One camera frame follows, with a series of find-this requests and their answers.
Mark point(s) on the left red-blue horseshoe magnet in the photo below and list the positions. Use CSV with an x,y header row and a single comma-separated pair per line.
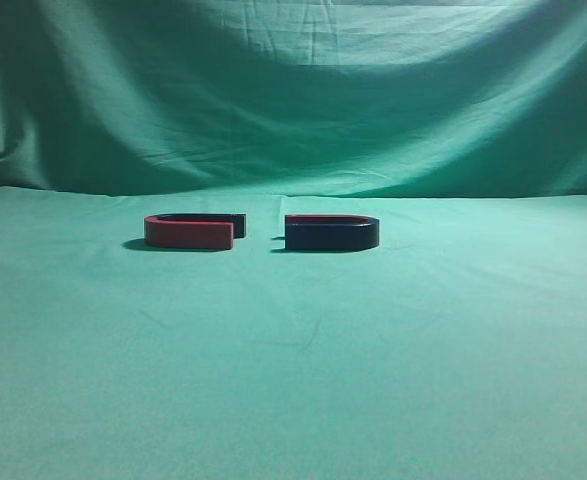
x,y
213,231

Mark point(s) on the green cloth backdrop and cover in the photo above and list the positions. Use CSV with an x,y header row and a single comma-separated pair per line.
x,y
456,349

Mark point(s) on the blue-red horseshoe magnet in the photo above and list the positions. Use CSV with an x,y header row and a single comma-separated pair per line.
x,y
331,232

